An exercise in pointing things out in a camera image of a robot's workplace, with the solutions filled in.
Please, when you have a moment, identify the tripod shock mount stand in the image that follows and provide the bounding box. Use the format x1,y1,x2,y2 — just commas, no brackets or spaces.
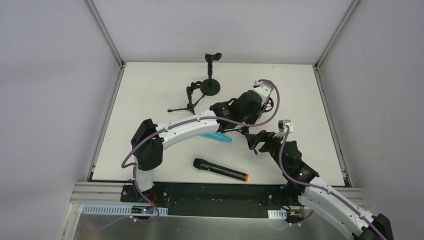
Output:
224,126,258,155

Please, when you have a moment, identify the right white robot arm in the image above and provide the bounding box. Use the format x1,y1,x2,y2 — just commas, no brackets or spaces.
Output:
244,130,394,240

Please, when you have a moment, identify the round base mic stand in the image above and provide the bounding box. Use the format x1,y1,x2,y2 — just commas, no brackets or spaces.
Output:
200,52,222,96

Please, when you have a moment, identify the black tripod clip stand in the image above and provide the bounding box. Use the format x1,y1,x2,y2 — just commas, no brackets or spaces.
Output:
167,81,206,115

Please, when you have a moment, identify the blue toy microphone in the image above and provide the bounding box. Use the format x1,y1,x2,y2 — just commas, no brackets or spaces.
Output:
201,132,233,143

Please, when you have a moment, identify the black microphone orange end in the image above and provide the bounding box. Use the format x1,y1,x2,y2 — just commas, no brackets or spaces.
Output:
193,158,249,182

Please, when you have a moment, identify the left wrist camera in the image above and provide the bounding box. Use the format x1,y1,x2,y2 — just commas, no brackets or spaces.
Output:
253,79,275,102

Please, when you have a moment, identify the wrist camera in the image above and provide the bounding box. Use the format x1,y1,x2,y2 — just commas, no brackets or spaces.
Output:
276,119,294,137
253,79,275,102

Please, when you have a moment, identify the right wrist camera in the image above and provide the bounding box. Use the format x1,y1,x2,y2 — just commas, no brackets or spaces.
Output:
276,119,294,137

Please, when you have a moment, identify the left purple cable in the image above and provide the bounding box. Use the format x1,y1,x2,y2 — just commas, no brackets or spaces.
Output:
120,78,281,223

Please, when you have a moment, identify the right white cable duct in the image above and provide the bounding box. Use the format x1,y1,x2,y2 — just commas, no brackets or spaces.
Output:
267,208,287,220

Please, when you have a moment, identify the white cable duct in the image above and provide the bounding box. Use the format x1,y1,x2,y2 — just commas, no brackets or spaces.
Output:
267,208,287,220
81,204,168,217

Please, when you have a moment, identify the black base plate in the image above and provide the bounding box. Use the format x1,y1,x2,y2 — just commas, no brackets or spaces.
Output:
119,180,301,220

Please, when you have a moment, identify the left white cable duct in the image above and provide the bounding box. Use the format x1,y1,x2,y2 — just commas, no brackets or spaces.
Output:
81,204,168,217

